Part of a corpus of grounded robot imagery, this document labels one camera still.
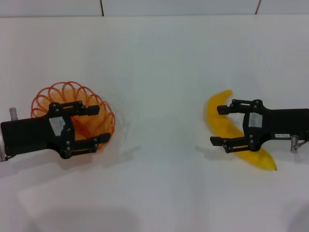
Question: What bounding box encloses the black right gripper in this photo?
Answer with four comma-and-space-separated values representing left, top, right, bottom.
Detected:
210, 99, 309, 154

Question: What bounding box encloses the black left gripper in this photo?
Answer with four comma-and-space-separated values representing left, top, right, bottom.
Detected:
0, 101, 112, 160

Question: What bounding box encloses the right arm cable with plug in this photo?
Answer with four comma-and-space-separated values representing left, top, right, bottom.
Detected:
290, 134, 309, 152

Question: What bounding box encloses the orange woven wire basket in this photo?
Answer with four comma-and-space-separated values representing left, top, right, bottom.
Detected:
30, 81, 116, 152

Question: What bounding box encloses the yellow banana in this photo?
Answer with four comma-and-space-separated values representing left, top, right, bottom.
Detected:
205, 89, 278, 172

